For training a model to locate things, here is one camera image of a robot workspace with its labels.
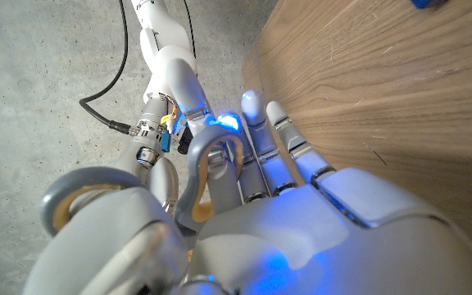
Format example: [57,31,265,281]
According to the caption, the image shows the silver padlock with blue base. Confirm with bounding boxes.
[409,0,450,10]

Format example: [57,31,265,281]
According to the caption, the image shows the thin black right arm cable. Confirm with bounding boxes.
[182,0,197,59]

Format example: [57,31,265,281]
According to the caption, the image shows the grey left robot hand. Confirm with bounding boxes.
[20,58,472,295]

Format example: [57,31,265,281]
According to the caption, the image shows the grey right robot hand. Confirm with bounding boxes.
[112,137,180,216]

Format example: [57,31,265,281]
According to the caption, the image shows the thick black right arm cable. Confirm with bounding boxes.
[79,0,133,135]

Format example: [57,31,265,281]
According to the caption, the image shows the grey handled scissors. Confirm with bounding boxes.
[39,124,245,238]

